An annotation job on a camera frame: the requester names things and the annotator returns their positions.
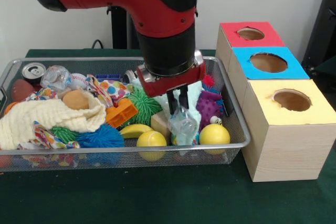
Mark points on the black chair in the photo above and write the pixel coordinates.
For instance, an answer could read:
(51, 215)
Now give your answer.
(324, 24)

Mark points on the dark green table cloth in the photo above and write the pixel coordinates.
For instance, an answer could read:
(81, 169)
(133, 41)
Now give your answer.
(157, 197)

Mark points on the shallow metal mesh bin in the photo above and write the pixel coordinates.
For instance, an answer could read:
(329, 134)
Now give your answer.
(78, 62)

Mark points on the orange plastic block toy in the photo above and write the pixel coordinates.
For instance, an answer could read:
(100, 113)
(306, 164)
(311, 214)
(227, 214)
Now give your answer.
(121, 112)

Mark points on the wooden cube block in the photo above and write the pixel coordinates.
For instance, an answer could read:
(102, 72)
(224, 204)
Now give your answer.
(158, 123)

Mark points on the mint green cloth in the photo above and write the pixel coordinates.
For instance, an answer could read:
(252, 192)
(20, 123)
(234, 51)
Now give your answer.
(194, 98)

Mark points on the crushed clear plastic bottle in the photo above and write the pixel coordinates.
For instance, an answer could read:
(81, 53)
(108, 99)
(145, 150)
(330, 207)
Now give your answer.
(183, 124)

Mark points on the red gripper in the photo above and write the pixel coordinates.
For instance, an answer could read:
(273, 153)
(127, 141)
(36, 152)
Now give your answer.
(170, 85)

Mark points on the cream yellow cloth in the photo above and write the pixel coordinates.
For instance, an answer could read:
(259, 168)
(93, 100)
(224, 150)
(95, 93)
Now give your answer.
(39, 113)

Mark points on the tan foam ball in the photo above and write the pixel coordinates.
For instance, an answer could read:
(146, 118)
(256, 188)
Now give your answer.
(76, 100)

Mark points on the wooden box with three holes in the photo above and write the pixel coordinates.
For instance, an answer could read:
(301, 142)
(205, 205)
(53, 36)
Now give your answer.
(286, 142)

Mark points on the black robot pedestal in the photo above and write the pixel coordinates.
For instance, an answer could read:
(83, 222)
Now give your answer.
(120, 32)

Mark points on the purple spiky ball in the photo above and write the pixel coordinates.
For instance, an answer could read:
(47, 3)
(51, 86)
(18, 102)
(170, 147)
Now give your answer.
(210, 106)

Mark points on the silver topped drink can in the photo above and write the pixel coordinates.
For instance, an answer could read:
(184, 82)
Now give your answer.
(33, 70)

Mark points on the yellow smooth ball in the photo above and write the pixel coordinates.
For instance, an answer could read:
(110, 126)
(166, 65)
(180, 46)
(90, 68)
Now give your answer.
(214, 134)

